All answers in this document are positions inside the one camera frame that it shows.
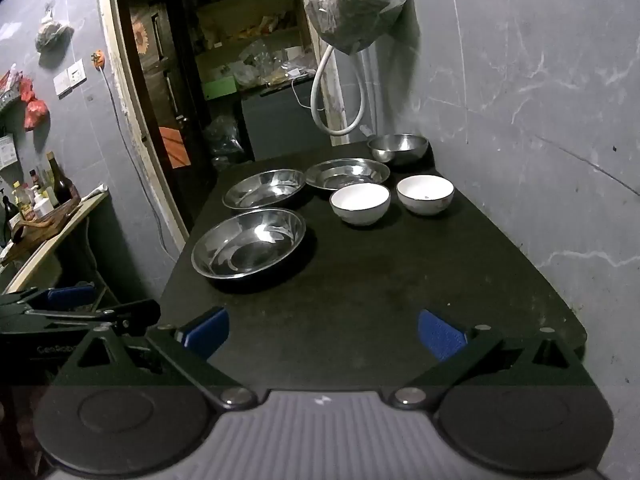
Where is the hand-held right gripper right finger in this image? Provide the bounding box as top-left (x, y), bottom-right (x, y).
top-left (390, 309), bottom-right (583, 408)

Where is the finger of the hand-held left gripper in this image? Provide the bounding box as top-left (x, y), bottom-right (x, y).
top-left (0, 300), bottom-right (162, 337)
top-left (0, 282), bottom-right (96, 318)

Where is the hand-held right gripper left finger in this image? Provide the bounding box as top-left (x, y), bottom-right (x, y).
top-left (60, 306), bottom-right (258, 408)

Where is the stainless steel plate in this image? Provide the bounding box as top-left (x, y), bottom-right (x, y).
top-left (191, 207), bottom-right (307, 281)
top-left (305, 158), bottom-right (391, 191)
top-left (222, 169), bottom-right (307, 210)

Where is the white ceramic bowl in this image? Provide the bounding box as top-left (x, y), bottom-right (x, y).
top-left (396, 175), bottom-right (455, 216)

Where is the white plate red rim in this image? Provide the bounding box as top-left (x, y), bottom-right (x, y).
top-left (329, 183), bottom-right (391, 226)

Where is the stainless steel bowl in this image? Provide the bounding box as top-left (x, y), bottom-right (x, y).
top-left (367, 133), bottom-right (430, 165)

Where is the wooden cutting board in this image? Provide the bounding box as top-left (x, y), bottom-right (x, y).
top-left (10, 195), bottom-right (81, 246)

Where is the dark glass wine bottle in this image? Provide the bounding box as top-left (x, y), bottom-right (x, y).
top-left (50, 152), bottom-right (75, 206)

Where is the black plastic bag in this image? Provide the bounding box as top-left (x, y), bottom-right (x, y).
top-left (202, 115), bottom-right (246, 156)

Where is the brown wooden door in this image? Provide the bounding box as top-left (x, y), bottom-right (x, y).
top-left (125, 2), bottom-right (193, 171)

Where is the dark cabinet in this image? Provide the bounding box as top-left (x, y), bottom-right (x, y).
top-left (240, 80), bottom-right (333, 161)

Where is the green box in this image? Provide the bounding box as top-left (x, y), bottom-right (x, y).
top-left (202, 77), bottom-right (237, 101)

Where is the small hanging plastic bag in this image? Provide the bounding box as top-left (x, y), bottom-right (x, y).
top-left (35, 7), bottom-right (75, 53)

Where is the cluttered storage shelf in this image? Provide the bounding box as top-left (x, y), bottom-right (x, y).
top-left (180, 0), bottom-right (321, 86)

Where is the clear bag of dark contents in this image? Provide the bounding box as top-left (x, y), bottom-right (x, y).
top-left (305, 0), bottom-right (412, 54)

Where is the thin wall cable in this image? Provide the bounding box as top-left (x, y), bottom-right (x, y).
top-left (100, 65), bottom-right (168, 251)

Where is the cream door frame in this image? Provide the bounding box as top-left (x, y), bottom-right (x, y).
top-left (95, 0), bottom-right (351, 241)

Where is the wall rack with packets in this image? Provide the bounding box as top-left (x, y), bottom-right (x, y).
top-left (0, 65), bottom-right (23, 111)

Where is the white flexible hose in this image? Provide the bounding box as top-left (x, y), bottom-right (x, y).
top-left (310, 45), bottom-right (373, 136)

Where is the white charger cable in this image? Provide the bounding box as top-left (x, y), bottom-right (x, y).
top-left (290, 67), bottom-right (316, 111)

